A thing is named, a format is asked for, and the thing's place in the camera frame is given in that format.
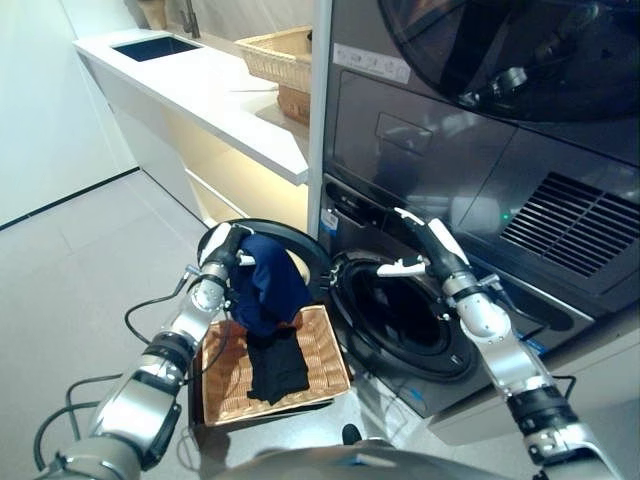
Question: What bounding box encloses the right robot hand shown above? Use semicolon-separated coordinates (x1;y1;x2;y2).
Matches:
375;207;475;292

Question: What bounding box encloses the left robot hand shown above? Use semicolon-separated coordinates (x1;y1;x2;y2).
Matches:
198;222;257;275

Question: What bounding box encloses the blue garment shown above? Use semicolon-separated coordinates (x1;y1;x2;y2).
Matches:
228;233;315;340

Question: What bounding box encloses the charcoal garment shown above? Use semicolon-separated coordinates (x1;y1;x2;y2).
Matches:
246;324;311;407

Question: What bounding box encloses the round glass washer door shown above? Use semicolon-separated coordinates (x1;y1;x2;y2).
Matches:
197;217;332;307

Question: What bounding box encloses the dark glossy stacked appliance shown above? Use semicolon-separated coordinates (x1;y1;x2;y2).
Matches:
322;0;640;320

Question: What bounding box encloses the rectangular wicker laundry basket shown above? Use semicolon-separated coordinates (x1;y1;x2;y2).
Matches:
201;304;353;428

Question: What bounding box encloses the white counter with shelves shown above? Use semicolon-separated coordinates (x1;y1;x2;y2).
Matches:
72;27;312;235

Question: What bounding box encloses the tall wicker storage basket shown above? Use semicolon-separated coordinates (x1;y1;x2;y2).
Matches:
276;84;313;127

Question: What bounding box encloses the pale shallow wicker basket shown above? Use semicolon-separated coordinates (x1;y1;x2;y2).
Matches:
234;25;314;92

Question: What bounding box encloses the black countertop inset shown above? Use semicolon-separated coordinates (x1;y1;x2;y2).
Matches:
110;35;206;64

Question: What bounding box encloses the grey robot torso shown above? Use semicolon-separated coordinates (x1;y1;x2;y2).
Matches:
209;439;517;480

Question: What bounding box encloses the dark metal faucet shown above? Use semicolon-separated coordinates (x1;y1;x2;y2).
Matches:
179;0;202;40

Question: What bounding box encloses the potted plant beige pot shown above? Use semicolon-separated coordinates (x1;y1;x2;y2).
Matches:
137;0;169;31

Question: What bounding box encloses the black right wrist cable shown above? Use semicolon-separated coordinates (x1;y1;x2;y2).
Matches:
479;274;577;402

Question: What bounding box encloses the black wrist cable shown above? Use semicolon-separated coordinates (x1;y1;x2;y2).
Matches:
479;274;577;402
33;284;202;472

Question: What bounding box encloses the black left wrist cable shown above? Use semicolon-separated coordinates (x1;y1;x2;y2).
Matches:
33;284;202;472

